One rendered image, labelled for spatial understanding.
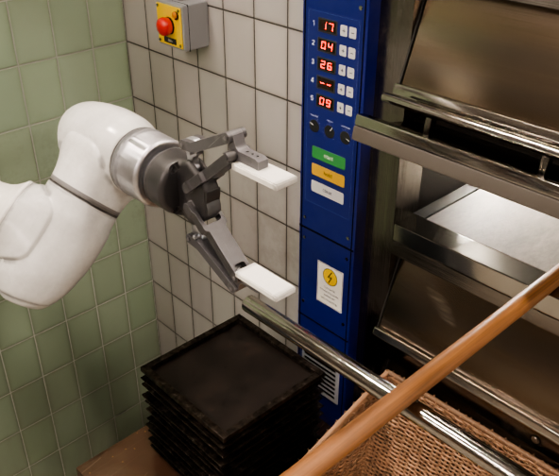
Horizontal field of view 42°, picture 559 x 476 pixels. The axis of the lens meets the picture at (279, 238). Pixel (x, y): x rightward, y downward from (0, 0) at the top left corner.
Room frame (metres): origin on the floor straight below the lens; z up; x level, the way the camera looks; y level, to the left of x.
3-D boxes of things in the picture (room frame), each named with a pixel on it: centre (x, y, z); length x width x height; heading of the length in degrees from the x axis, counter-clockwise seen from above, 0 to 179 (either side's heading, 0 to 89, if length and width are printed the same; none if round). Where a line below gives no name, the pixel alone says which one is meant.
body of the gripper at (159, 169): (0.78, 0.11, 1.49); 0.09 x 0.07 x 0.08; 43
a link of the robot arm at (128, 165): (0.83, 0.16, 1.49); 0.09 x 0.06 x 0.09; 133
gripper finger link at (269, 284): (0.68, 0.02, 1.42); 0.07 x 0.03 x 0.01; 43
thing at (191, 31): (1.64, 0.22, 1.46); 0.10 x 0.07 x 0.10; 43
